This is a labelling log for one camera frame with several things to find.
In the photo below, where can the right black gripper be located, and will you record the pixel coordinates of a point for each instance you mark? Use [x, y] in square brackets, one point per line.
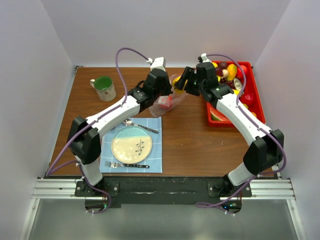
[186, 75]

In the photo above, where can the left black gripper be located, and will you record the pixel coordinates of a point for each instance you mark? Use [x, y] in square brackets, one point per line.
[168, 90]

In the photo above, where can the clear zip top bag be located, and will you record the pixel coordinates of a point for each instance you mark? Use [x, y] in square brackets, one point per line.
[156, 111]

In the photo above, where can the red apple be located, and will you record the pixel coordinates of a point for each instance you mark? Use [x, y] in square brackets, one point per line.
[241, 72]
[165, 102]

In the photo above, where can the dark purple fruit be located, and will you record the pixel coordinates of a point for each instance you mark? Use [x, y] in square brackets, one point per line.
[221, 65]

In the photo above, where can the white garlic bulb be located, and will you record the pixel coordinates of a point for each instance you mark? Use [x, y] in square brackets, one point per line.
[225, 73]

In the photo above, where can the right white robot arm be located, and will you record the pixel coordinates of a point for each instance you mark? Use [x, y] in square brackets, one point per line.
[265, 146]

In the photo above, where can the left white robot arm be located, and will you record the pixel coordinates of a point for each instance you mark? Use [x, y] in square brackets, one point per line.
[84, 139]

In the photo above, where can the watermelon slice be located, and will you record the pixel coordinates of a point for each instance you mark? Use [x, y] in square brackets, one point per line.
[215, 116]

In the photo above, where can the metal spoon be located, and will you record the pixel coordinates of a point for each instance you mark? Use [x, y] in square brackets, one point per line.
[128, 122]

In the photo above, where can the purple grape bunch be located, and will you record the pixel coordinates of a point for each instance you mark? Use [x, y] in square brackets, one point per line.
[230, 83]

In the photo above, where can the green floral mug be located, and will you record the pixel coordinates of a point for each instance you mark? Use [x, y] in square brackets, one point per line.
[104, 88]

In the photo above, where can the silver toy fish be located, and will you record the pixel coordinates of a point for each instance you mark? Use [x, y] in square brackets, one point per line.
[237, 84]

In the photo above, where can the cream and teal plate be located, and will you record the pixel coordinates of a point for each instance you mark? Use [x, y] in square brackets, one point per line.
[131, 145]

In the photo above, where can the red strawberry toy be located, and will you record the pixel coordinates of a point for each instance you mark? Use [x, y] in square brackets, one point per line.
[247, 98]

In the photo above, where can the red plastic bin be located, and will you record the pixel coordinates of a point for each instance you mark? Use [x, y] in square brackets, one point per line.
[256, 107]

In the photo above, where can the metal fork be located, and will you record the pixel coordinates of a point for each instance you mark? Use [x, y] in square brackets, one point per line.
[118, 165]

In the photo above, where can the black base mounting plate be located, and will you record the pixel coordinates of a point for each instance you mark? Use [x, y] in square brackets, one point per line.
[105, 201]

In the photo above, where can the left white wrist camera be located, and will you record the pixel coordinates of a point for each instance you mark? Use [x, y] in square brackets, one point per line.
[157, 63]

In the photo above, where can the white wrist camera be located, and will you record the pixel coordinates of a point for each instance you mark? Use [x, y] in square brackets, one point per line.
[157, 63]
[203, 58]

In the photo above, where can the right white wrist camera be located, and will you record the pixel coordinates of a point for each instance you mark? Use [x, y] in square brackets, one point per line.
[203, 58]

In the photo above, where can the aluminium frame rail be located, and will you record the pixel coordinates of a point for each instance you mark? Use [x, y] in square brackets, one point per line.
[118, 186]

